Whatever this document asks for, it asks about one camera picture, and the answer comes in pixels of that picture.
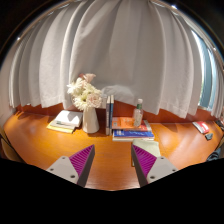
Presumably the blue upright book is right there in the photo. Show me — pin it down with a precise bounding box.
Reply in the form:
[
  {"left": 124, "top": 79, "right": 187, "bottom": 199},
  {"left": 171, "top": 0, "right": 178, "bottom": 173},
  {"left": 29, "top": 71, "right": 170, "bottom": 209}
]
[{"left": 109, "top": 94, "right": 115, "bottom": 136}]

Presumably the white curtain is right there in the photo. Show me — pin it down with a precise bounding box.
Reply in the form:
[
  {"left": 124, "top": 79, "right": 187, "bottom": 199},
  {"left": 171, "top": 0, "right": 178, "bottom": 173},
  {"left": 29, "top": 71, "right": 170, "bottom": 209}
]
[{"left": 0, "top": 0, "right": 224, "bottom": 119}]

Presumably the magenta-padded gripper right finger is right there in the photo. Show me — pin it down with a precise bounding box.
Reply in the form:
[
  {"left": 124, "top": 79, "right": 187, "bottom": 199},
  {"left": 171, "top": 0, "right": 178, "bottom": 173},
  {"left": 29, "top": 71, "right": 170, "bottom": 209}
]
[{"left": 130, "top": 144, "right": 179, "bottom": 188}]

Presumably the blue flat book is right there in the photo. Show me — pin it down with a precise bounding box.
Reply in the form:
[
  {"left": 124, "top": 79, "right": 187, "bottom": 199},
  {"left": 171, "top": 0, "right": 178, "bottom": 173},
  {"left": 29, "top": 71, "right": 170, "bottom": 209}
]
[{"left": 112, "top": 129, "right": 156, "bottom": 142}]

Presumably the dark bag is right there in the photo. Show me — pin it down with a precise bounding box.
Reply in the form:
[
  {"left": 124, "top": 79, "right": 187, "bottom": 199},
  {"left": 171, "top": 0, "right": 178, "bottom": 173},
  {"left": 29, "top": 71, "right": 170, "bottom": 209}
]
[{"left": 206, "top": 139, "right": 224, "bottom": 163}]

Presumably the white and pink flower bouquet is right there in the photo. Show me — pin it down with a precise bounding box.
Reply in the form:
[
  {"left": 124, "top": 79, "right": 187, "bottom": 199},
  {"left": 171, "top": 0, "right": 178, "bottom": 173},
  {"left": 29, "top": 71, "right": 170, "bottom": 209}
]
[{"left": 66, "top": 73, "right": 103, "bottom": 112}]

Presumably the orange and red flat book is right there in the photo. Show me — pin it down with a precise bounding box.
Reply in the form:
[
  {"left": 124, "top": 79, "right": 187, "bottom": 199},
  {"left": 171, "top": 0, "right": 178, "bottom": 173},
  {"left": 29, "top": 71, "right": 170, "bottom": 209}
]
[{"left": 111, "top": 116, "right": 153, "bottom": 133}]

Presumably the pale green towel yellow stripe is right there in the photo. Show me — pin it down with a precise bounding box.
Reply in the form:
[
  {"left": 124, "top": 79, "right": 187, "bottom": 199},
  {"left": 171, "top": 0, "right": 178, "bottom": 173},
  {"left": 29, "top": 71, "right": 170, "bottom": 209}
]
[{"left": 131, "top": 138, "right": 162, "bottom": 168}]

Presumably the yellow flat book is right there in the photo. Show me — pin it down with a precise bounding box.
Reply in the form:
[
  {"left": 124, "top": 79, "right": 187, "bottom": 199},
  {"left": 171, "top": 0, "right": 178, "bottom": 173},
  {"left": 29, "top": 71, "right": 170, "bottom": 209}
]
[{"left": 46, "top": 119, "right": 77, "bottom": 134}]

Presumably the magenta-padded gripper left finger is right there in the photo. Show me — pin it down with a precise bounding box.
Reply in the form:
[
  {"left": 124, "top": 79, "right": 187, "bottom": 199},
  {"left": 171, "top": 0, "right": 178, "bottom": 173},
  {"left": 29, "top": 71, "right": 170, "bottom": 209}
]
[{"left": 45, "top": 144, "right": 96, "bottom": 188}]

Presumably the white flat book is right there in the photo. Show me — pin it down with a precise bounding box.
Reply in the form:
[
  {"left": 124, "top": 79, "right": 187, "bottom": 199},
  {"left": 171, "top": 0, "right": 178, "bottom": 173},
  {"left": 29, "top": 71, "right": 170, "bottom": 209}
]
[{"left": 54, "top": 110, "right": 84, "bottom": 128}]

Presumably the red and white packet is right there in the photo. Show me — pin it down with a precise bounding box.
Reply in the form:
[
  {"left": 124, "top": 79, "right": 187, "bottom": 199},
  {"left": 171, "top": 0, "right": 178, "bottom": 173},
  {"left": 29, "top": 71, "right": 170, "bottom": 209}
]
[{"left": 192, "top": 120, "right": 210, "bottom": 135}]

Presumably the white ceramic vase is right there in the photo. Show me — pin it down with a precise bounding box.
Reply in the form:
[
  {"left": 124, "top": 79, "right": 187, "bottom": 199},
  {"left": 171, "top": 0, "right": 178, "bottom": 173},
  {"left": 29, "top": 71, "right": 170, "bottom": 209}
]
[{"left": 81, "top": 106, "right": 100, "bottom": 134}]

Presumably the clear bottle green label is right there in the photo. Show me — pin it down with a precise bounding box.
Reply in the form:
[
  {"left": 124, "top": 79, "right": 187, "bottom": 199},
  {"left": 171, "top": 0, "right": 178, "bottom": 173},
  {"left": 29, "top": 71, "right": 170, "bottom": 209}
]
[{"left": 132, "top": 98, "right": 145, "bottom": 128}]

